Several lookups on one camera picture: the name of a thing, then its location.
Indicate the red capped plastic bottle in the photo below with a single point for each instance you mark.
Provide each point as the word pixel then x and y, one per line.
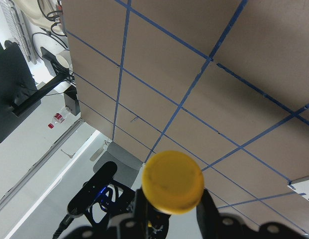
pixel 56 119

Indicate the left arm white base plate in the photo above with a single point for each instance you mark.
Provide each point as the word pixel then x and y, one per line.
pixel 301 187

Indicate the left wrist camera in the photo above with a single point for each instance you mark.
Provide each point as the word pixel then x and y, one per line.
pixel 91 190

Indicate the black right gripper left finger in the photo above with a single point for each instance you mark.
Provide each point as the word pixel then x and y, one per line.
pixel 134 216

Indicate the yellow push button switch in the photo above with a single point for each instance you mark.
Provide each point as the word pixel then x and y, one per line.
pixel 172 184

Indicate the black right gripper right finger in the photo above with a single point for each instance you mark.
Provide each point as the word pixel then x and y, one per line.
pixel 216 225

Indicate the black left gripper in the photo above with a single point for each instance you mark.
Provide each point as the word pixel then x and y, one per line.
pixel 94 229

